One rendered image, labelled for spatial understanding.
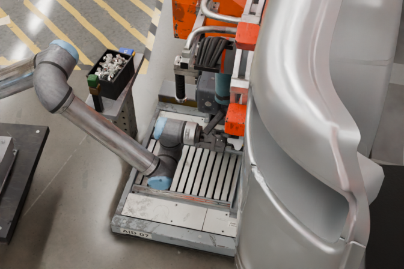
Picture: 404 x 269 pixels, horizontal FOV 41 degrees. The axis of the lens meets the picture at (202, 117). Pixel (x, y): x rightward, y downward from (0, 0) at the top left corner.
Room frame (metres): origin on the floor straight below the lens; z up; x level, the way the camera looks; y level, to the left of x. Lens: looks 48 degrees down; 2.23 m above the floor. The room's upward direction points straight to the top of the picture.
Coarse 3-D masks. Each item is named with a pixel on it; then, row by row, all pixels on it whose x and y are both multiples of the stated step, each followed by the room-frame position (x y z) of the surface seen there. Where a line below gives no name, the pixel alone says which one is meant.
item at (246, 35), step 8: (240, 24) 1.35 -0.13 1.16; (248, 24) 1.34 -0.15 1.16; (256, 24) 1.34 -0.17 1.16; (240, 32) 1.32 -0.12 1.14; (248, 32) 1.32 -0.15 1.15; (256, 32) 1.32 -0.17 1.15; (240, 40) 1.30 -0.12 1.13; (248, 40) 1.30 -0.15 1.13; (256, 40) 1.30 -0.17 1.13; (240, 48) 1.34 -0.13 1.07; (248, 48) 1.32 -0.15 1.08
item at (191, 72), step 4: (176, 56) 1.43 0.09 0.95; (180, 56) 1.42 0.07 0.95; (176, 60) 1.41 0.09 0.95; (180, 60) 1.41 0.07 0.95; (192, 60) 1.41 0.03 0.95; (176, 64) 1.39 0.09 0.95; (192, 64) 1.39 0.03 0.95; (176, 68) 1.39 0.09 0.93; (180, 68) 1.38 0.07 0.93; (192, 68) 1.37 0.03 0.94; (176, 72) 1.39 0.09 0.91; (180, 72) 1.38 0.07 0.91; (184, 72) 1.38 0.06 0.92; (188, 72) 1.38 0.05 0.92; (192, 72) 1.37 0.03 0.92; (196, 72) 1.37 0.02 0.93; (192, 76) 1.37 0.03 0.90; (196, 76) 1.37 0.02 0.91
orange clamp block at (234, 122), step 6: (228, 108) 1.24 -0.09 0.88; (234, 108) 1.23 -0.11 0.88; (240, 108) 1.23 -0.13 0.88; (228, 114) 1.21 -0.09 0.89; (234, 114) 1.21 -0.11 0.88; (240, 114) 1.21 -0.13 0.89; (228, 120) 1.18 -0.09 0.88; (234, 120) 1.18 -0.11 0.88; (240, 120) 1.18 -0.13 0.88; (228, 126) 1.18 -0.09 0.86; (234, 126) 1.17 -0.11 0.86; (240, 126) 1.17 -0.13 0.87; (228, 132) 1.18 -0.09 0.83; (234, 132) 1.17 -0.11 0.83; (240, 132) 1.17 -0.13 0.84
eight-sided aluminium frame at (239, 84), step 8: (248, 0) 1.53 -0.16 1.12; (256, 0) 1.71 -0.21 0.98; (264, 0) 1.53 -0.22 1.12; (248, 8) 1.48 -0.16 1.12; (264, 8) 1.74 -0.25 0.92; (248, 16) 1.44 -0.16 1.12; (256, 16) 1.43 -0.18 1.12; (240, 56) 1.33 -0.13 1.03; (248, 56) 1.33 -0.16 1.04; (248, 64) 1.31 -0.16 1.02; (248, 72) 1.29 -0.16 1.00; (232, 80) 1.28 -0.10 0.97; (240, 80) 1.27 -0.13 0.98; (248, 80) 1.27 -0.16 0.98; (232, 88) 1.26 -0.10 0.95; (240, 88) 1.26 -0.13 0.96; (232, 96) 1.26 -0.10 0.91; (240, 96) 1.55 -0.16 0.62
